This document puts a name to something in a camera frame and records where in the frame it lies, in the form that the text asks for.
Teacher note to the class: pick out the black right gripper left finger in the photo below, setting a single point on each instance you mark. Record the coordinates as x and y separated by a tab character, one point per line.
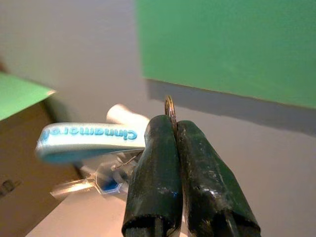
158	172

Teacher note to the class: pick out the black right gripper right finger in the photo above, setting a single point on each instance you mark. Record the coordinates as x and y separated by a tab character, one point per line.
207	182

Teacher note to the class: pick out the key bunch with blue tag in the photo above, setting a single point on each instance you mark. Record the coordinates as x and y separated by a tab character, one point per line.
86	143

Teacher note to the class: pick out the brown cardboard box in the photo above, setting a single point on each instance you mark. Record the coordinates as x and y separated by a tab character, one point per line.
27	153

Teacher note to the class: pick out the green wall board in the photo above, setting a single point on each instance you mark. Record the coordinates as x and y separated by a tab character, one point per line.
227	44

